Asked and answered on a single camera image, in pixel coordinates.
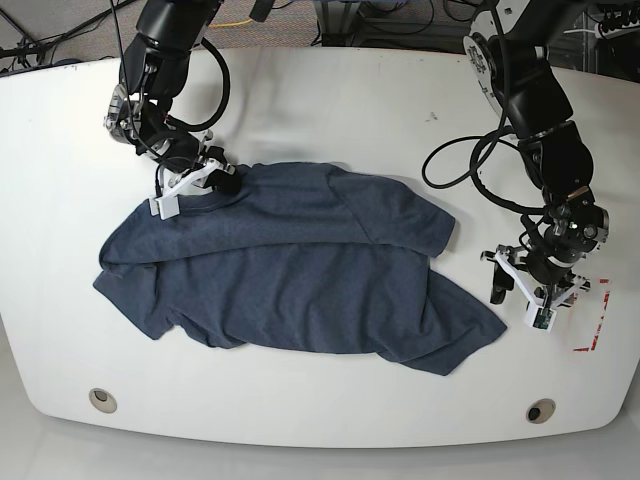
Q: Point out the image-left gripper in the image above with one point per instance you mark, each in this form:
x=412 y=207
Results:
x=191 y=162

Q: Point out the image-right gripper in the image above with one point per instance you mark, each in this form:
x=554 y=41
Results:
x=576 y=227

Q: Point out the dark blue T-shirt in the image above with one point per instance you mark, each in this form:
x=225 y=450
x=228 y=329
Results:
x=305 y=257

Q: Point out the red tape rectangle marking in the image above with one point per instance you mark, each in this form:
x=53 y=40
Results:
x=587 y=315

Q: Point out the black tripod stand legs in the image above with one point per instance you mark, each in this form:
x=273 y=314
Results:
x=30 y=46

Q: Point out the white power strip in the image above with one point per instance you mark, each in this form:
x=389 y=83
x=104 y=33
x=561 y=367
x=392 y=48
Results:
x=613 y=27

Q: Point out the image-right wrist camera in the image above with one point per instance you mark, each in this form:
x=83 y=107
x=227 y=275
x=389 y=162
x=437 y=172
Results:
x=539 y=314

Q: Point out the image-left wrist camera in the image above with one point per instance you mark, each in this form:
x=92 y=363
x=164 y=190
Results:
x=164 y=207

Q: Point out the right table cable grommet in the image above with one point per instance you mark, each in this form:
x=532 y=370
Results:
x=541 y=411

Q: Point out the table cable grommet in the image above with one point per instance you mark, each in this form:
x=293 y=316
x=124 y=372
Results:
x=541 y=411
x=102 y=401

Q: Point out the left table cable grommet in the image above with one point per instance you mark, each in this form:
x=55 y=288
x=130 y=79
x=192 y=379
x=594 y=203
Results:
x=102 y=401

